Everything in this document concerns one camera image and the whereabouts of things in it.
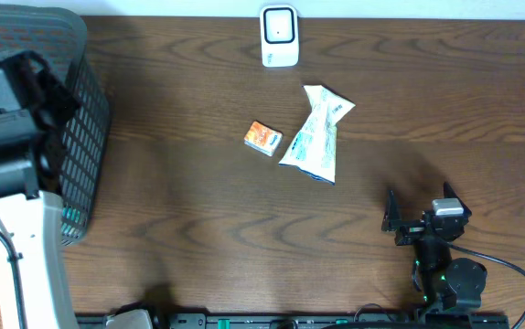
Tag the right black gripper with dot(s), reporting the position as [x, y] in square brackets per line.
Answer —
[391, 222]

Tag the white barcode scanner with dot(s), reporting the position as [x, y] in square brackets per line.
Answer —
[279, 36]

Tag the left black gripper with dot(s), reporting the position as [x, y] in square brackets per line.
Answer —
[43, 85]

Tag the white blue snack bag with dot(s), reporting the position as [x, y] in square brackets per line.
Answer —
[314, 148]

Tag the orange tissue pack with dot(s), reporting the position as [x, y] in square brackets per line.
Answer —
[263, 138]

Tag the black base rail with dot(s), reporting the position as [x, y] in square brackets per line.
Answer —
[370, 319]

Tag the grey plastic mesh basket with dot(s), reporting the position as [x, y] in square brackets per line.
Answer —
[60, 37]

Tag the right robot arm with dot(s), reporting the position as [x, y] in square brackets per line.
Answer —
[449, 285]

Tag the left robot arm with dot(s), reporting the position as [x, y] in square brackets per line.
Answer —
[34, 289]

